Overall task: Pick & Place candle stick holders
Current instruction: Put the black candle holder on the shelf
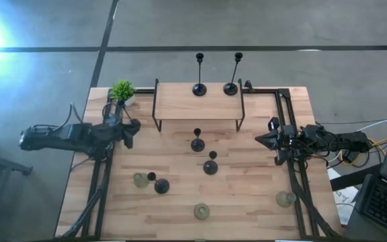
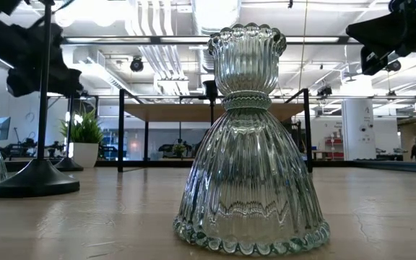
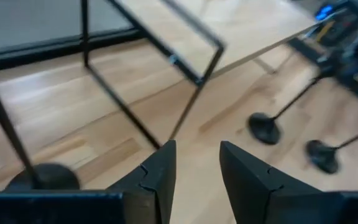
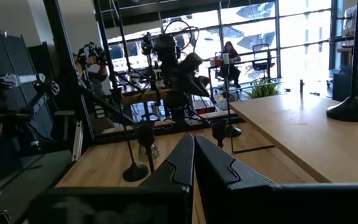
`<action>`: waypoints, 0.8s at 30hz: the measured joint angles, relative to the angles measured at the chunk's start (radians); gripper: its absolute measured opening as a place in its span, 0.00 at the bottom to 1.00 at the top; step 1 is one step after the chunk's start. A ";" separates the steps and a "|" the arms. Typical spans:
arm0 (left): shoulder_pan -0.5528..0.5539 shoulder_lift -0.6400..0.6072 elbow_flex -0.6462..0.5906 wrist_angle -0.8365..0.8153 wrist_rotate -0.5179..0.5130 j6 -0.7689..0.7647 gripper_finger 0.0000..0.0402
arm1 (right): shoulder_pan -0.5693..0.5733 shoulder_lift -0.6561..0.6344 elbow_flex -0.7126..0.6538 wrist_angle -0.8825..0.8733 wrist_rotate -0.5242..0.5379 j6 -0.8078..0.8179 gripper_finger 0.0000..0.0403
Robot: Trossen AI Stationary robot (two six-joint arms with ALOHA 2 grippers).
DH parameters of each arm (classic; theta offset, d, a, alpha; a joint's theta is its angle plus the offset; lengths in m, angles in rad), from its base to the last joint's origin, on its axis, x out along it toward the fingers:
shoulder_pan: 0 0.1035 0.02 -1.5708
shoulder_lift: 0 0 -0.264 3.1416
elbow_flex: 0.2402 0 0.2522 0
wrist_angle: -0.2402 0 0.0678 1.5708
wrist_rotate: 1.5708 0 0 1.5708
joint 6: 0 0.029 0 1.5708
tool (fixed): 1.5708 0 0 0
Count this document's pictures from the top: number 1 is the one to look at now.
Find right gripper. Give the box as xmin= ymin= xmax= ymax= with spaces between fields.
xmin=255 ymin=116 xmax=297 ymax=166

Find clear ribbed glass candle holder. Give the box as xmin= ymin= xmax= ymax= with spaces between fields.
xmin=193 ymin=202 xmax=211 ymax=221
xmin=275 ymin=190 xmax=296 ymax=208
xmin=133 ymin=172 xmax=151 ymax=190

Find medium black candlestick holder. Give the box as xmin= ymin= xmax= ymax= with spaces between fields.
xmin=202 ymin=150 xmax=219 ymax=176

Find short black candlestick holder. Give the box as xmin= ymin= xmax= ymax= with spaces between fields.
xmin=190 ymin=127 xmax=206 ymax=153

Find artificial plant in white pot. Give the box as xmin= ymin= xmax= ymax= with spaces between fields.
xmin=108 ymin=79 xmax=137 ymax=108

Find black aluminium crossbar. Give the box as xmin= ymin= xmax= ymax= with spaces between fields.
xmin=133 ymin=87 xmax=292 ymax=95

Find white paper sheet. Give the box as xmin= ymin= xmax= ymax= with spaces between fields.
xmin=327 ymin=166 xmax=359 ymax=226

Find dark grey side desk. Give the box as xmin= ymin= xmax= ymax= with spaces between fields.
xmin=329 ymin=163 xmax=387 ymax=242

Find black laptop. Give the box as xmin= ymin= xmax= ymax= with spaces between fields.
xmin=361 ymin=97 xmax=387 ymax=238

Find wooden shelf riser black frame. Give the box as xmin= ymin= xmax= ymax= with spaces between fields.
xmin=151 ymin=78 xmax=247 ymax=132

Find black aluminium frame rails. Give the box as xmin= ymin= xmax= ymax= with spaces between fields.
xmin=57 ymin=90 xmax=124 ymax=240
xmin=273 ymin=86 xmax=341 ymax=240

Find white cable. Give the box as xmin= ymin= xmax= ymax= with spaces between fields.
xmin=324 ymin=116 xmax=387 ymax=164

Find yellow cable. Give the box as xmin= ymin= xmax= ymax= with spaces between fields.
xmin=343 ymin=134 xmax=387 ymax=166

